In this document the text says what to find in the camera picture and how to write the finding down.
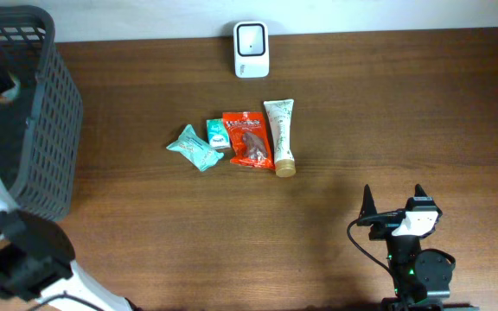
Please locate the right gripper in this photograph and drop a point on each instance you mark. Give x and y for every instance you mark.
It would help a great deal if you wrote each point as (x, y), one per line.
(384, 224)

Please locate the white leaf-print cream tube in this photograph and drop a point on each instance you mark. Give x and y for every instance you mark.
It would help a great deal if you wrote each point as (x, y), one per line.
(279, 113)

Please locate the red candy bag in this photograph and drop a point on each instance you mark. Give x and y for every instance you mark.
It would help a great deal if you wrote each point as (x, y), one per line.
(249, 139)

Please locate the small teal tissue pack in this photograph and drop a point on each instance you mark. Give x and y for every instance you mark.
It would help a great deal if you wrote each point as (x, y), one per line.
(217, 134)

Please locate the teal wet wipes pack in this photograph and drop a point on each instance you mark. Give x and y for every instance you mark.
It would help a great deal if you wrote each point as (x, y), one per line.
(197, 151)

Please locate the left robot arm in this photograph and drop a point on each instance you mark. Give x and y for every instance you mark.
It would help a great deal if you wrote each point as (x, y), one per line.
(37, 260)

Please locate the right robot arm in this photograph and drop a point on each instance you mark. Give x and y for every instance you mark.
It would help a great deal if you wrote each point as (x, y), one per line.
(421, 277)

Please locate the white barcode scanner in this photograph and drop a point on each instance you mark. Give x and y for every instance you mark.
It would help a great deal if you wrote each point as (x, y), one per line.
(251, 50)

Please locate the grey plastic mesh basket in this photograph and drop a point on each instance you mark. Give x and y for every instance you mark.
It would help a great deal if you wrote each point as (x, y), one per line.
(40, 128)

